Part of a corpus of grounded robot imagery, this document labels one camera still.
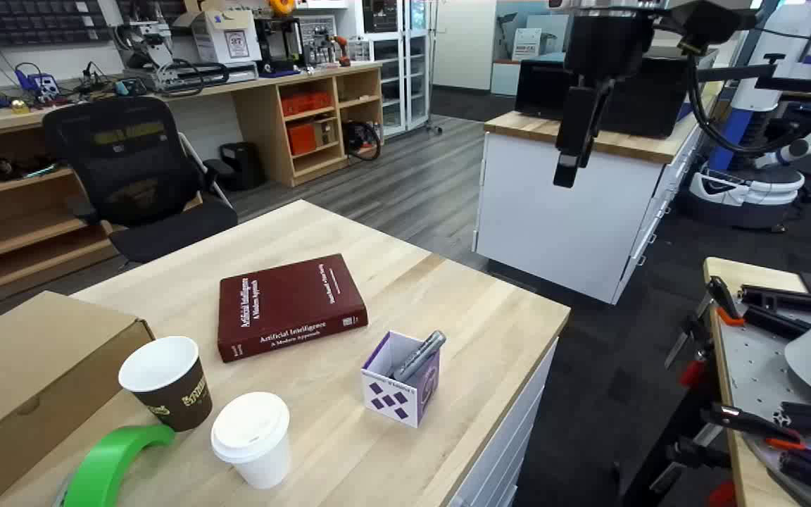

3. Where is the green tape roll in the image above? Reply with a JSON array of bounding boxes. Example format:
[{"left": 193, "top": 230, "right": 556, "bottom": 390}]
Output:
[{"left": 60, "top": 423, "right": 179, "bottom": 507}]

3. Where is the white purple pen holder box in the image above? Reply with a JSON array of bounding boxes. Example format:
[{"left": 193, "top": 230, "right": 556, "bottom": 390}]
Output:
[{"left": 362, "top": 330, "right": 445, "bottom": 430}]

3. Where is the white mobile robot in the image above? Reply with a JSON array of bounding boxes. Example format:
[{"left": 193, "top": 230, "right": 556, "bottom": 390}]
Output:
[{"left": 687, "top": 0, "right": 811, "bottom": 234}]

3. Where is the brown cardboard box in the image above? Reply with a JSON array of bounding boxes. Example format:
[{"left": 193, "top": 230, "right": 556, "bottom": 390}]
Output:
[{"left": 0, "top": 290, "right": 157, "bottom": 507}]

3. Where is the black desktop machine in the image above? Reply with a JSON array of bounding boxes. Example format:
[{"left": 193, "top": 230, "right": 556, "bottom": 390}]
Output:
[{"left": 253, "top": 10, "right": 307, "bottom": 79}]

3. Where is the orange storage bin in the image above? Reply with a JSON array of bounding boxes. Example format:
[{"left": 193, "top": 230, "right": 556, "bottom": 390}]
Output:
[
  {"left": 278, "top": 83, "right": 338, "bottom": 117},
  {"left": 284, "top": 121, "right": 322, "bottom": 158}
]

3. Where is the wooden desk shelf unit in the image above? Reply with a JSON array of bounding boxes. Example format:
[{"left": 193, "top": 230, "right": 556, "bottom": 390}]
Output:
[{"left": 0, "top": 61, "right": 390, "bottom": 317}]

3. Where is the cluttered side table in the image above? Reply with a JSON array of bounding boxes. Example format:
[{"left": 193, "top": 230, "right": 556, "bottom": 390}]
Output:
[{"left": 702, "top": 254, "right": 811, "bottom": 507}]

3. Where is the black case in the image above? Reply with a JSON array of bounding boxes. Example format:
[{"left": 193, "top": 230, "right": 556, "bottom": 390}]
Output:
[{"left": 516, "top": 57, "right": 698, "bottom": 141}]

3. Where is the black mesh office chair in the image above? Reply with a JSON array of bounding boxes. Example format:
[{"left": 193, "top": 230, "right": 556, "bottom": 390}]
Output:
[{"left": 42, "top": 96, "right": 243, "bottom": 265}]

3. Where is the black wall rack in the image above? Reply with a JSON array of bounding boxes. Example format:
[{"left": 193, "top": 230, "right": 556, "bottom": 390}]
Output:
[{"left": 0, "top": 0, "right": 112, "bottom": 50}]

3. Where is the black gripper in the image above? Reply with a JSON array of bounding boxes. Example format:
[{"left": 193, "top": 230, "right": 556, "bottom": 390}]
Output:
[{"left": 553, "top": 9, "right": 659, "bottom": 190}]

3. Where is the white cabinet with wood top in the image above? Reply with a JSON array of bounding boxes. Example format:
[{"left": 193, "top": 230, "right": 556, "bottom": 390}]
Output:
[{"left": 473, "top": 109, "right": 711, "bottom": 306}]

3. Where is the dark red hardcover book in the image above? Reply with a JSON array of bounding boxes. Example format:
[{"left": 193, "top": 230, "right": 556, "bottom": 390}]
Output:
[{"left": 218, "top": 250, "right": 371, "bottom": 365}]

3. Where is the white glass-door cabinet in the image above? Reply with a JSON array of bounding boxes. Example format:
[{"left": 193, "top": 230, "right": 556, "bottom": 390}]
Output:
[{"left": 357, "top": 0, "right": 433, "bottom": 135}]

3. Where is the black bin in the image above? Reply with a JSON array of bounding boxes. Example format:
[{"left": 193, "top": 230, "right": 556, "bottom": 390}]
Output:
[{"left": 218, "top": 137, "right": 269, "bottom": 190}]

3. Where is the brown paper cup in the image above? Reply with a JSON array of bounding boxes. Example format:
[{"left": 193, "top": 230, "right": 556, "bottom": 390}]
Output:
[{"left": 115, "top": 331, "right": 215, "bottom": 434}]

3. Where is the black orange clamp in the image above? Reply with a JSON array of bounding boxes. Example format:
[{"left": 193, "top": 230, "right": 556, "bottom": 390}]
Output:
[
  {"left": 704, "top": 399, "right": 811, "bottom": 472},
  {"left": 704, "top": 276, "right": 811, "bottom": 343}
]

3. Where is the white lidded paper cup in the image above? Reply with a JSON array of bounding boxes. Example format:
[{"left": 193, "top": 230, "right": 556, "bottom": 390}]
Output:
[{"left": 208, "top": 388, "right": 295, "bottom": 492}]

